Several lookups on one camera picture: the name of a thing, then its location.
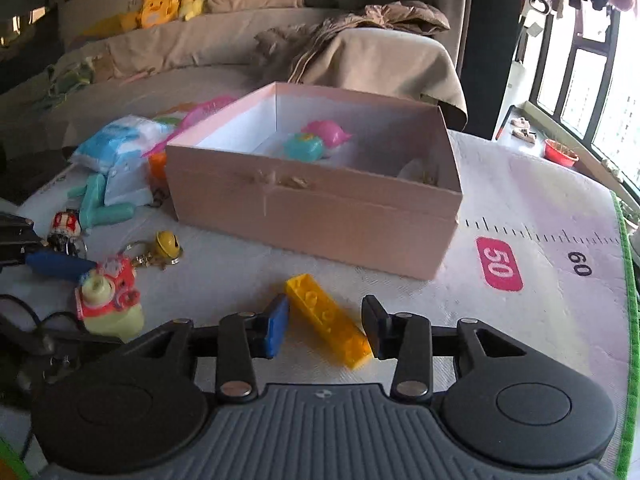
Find black framed window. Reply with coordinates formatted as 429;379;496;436
530;0;640;186

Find teal round toy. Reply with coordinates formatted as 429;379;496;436
284;132;326;163

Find pink round toy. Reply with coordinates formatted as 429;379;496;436
302;120;353;149

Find pale blue plastic packet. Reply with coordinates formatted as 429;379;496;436
104;159;154;207

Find orange plastic toy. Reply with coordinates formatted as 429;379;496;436
147;152;168;183

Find teal plastic toy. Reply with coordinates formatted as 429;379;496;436
67;172;133;229

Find red flowerpot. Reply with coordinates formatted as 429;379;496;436
544;139;580;167

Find white crumpled wrapper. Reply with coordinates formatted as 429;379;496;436
397;157;441;186

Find pair of sandals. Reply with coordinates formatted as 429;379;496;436
510;117;538;143

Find crumpled brown blanket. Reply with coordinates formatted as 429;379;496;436
255;4;451;83

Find yellow building brick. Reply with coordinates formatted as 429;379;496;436
285;274;373;371

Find yellow duck plush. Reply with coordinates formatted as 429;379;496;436
82;0;181;38

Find dark curtain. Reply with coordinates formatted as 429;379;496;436
460;0;526;141

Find pink plastic bag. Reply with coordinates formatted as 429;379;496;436
150;95;238;157

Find blue face mask packet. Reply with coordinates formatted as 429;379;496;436
70;115;173;168

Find red mushroom figure keychain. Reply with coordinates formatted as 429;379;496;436
47;210;88;256

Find pink cardboard box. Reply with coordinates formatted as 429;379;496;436
165;81;463;281

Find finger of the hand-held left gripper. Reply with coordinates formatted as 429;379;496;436
25;249;98;283

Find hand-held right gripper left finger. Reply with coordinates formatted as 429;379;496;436
125;294;291;402

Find red and yellow toy camera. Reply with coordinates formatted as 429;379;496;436
75;255;146;338

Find bed with grey sheet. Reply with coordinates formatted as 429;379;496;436
0;0;468;136

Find black cable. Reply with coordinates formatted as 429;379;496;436
0;294;126;411

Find printed play mat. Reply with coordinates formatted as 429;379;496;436
15;130;636;480

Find yellow bell keychain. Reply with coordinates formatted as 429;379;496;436
117;230;184;271

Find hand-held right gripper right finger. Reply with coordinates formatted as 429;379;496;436
361;295;526;401

